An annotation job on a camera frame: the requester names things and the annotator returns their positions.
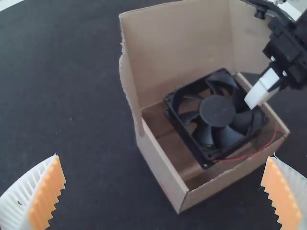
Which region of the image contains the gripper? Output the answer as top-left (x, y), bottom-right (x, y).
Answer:
top-left (244, 13), bottom-right (307, 110)

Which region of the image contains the black mat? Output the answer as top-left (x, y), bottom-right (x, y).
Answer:
top-left (0, 0), bottom-right (307, 230)

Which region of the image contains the black square fan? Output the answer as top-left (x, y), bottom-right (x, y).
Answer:
top-left (164, 68), bottom-right (280, 170)

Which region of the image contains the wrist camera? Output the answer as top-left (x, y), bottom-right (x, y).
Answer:
top-left (248, 0), bottom-right (290, 22)

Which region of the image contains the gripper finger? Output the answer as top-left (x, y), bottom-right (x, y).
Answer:
top-left (260, 155), bottom-right (307, 230)
top-left (0, 154), bottom-right (67, 230)

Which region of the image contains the cardboard box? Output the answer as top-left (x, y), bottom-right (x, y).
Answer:
top-left (118, 0), bottom-right (290, 215)

